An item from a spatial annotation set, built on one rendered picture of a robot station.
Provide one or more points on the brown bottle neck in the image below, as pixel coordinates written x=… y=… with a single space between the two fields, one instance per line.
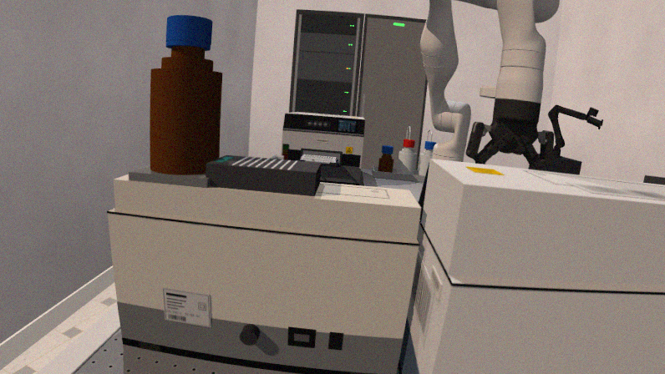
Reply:
x=188 y=52

